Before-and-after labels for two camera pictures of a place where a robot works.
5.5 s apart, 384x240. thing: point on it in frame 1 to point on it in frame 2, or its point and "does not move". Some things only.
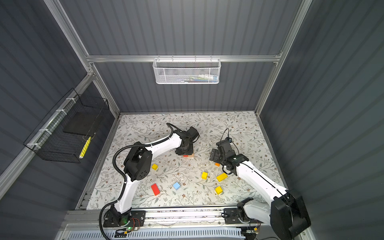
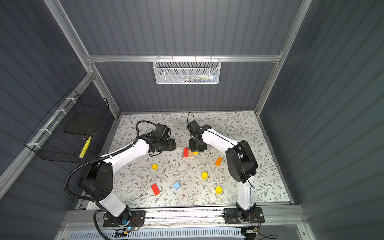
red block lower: (155, 189) does not move
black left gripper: (179, 152) to (172, 144)
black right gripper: (215, 152) to (191, 147)
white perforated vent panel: (212, 234) does not move
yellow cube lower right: (218, 190) does not move
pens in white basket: (199, 78) does not move
